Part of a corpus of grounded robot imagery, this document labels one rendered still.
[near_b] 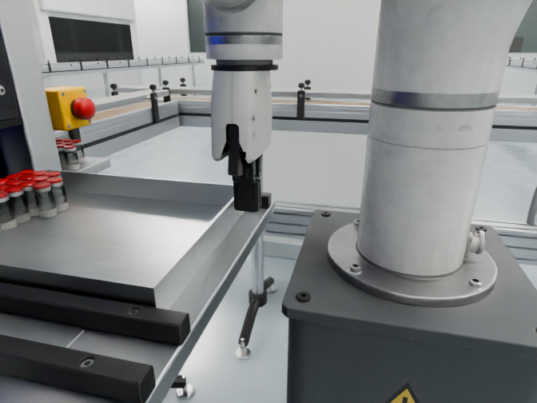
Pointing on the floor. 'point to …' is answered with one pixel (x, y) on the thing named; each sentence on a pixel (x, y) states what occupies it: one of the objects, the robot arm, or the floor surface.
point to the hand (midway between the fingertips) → (247, 194)
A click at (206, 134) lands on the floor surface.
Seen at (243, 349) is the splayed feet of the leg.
